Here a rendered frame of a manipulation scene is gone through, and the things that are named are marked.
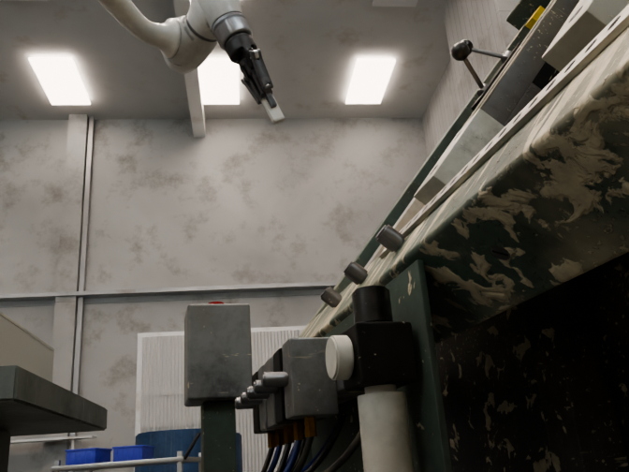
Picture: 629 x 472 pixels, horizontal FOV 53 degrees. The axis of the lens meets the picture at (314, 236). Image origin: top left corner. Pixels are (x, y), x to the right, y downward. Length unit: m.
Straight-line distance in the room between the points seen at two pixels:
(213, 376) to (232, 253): 9.23
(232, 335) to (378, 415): 0.64
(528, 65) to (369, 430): 0.53
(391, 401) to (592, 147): 0.31
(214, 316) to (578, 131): 0.91
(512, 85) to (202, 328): 0.70
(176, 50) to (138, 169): 9.41
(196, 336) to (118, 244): 9.45
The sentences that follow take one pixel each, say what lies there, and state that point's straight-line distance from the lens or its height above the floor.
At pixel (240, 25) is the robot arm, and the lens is 1.65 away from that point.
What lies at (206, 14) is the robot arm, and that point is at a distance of 1.69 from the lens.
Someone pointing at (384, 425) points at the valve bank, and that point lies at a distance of 0.63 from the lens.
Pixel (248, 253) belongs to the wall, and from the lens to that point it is 10.41.
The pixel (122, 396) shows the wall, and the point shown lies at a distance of 10.08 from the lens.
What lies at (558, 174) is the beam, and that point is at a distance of 0.48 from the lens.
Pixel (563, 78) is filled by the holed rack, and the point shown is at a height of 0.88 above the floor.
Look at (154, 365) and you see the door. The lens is 10.02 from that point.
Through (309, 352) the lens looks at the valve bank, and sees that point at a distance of 0.76.
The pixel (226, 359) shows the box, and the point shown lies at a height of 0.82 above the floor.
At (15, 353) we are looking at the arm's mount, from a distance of 1.05.
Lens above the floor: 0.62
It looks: 20 degrees up
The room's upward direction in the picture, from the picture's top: 4 degrees counter-clockwise
